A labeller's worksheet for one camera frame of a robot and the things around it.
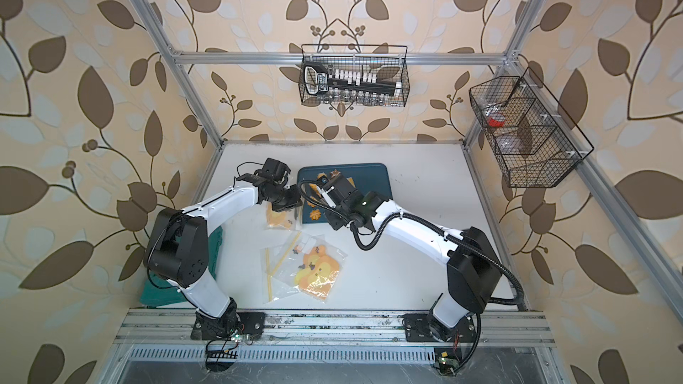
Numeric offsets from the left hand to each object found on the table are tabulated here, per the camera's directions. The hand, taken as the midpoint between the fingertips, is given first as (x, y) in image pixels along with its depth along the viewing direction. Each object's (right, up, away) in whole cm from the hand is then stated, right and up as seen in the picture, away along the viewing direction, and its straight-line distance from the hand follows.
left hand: (300, 199), depth 91 cm
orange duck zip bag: (+7, -21, -7) cm, 24 cm away
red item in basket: (+63, +25, -9) cm, 69 cm away
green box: (-38, -25, -16) cm, 48 cm away
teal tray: (+24, +7, +14) cm, 29 cm away
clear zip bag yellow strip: (-6, -21, -5) cm, 22 cm away
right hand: (+12, -2, -8) cm, 15 cm away
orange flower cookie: (+4, -7, +5) cm, 9 cm away
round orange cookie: (+5, +8, +17) cm, 19 cm away
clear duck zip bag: (-5, -8, +4) cm, 10 cm away
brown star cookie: (+11, +9, +17) cm, 22 cm away
